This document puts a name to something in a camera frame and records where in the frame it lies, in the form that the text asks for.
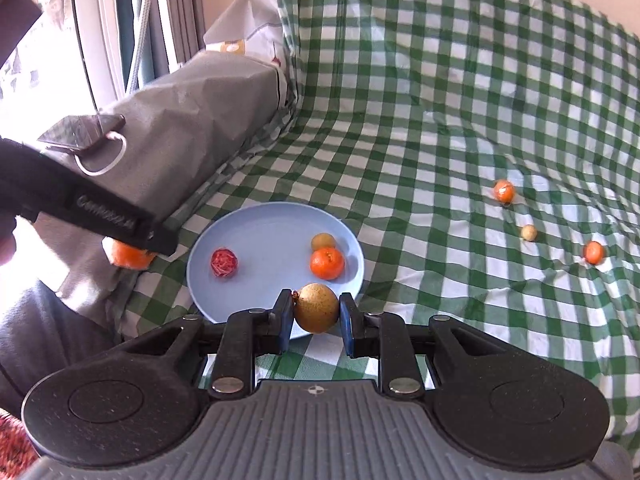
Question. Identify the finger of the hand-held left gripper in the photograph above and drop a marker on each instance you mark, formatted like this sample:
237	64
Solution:
160	237

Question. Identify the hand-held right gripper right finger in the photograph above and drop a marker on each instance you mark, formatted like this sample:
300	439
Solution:
349	325

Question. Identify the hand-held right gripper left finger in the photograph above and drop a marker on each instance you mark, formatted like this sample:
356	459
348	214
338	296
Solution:
282	325

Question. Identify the net-wrapped orange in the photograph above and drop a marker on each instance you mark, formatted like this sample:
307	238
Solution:
130	259
504	191

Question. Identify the beige longan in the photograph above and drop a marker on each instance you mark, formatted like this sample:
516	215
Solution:
322	241
316	307
529	232

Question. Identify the bare orange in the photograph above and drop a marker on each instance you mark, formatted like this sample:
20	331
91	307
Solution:
327	263

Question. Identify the red net-wrapped fruit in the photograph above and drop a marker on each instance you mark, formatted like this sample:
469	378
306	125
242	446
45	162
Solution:
224	262

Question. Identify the light blue plate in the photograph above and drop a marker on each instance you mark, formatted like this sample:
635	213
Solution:
265	240

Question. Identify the person's left hand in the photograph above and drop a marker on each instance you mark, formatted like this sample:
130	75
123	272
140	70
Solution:
6	242

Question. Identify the black smartphone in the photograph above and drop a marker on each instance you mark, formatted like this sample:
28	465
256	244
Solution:
75	130

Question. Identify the grey covered box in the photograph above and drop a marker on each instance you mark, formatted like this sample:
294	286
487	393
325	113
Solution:
190	110

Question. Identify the dark brown board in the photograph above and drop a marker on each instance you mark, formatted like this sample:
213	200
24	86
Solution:
17	15

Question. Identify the dark green curtain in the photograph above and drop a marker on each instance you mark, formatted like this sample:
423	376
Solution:
170	10

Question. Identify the green white checkered blanket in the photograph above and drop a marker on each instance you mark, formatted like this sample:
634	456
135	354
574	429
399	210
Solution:
425	110

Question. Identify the white patterned cloth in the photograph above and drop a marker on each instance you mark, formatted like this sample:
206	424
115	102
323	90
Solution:
250	15

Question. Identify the red patterned rug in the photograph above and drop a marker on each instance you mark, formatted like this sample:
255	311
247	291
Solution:
12	440

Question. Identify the small orange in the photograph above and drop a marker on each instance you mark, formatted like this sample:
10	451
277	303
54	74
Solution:
593	252

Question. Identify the white window frame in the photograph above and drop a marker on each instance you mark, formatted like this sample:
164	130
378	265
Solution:
95	20

